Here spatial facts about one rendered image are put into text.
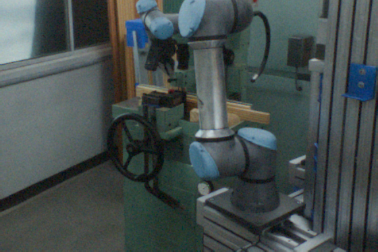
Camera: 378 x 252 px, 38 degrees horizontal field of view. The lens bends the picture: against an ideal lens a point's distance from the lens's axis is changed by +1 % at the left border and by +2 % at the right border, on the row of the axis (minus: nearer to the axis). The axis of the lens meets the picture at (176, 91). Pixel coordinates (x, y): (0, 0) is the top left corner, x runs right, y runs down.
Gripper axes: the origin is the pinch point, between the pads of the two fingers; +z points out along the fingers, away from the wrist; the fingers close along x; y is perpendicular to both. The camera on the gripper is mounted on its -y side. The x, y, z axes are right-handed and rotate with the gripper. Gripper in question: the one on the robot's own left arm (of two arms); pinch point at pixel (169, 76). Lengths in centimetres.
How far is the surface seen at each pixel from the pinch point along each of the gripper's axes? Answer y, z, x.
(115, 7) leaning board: 99, 47, 126
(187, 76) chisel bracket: 12.0, 11.1, 2.3
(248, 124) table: 5.8, 27.2, -26.6
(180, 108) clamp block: -4.7, 13.0, -3.6
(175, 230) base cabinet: -34, 60, -2
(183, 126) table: -9.3, 18.3, -5.9
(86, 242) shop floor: -39, 103, 71
